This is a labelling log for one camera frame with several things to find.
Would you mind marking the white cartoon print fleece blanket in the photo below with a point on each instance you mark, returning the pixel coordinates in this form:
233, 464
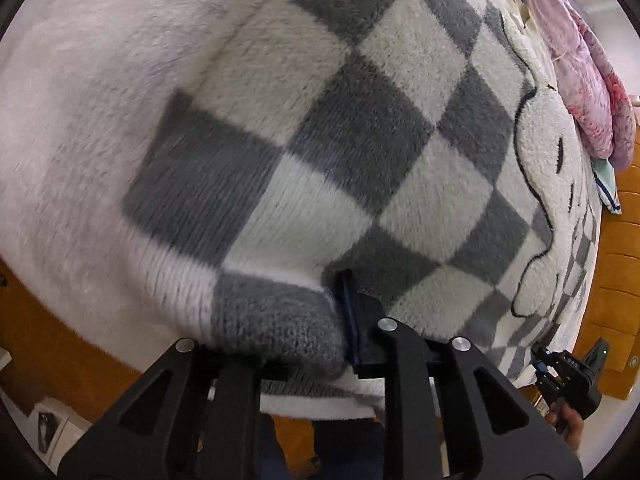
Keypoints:
555, 170

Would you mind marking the wooden bed frame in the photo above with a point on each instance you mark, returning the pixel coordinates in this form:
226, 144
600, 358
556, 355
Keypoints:
617, 285

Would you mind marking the grey white checkered knit sweater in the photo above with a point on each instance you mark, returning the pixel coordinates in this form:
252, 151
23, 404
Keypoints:
310, 160

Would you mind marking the light blue cloth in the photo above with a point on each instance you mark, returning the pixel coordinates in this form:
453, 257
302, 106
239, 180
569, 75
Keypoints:
607, 185

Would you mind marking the person's dark trouser legs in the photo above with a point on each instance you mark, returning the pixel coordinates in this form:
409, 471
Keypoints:
320, 450

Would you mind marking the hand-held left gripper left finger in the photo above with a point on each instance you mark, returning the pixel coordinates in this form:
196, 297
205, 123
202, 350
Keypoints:
234, 405

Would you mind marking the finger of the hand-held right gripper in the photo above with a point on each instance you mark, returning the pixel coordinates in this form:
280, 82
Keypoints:
539, 360

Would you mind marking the white cardboard box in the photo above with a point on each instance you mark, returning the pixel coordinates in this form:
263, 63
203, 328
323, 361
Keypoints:
57, 430

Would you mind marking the person's right hand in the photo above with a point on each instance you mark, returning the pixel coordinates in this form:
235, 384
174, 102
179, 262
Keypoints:
572, 430

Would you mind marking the pink fleece garment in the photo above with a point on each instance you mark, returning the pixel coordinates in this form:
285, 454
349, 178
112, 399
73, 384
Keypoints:
585, 75

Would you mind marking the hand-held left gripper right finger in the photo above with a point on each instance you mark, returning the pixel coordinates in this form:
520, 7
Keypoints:
351, 320

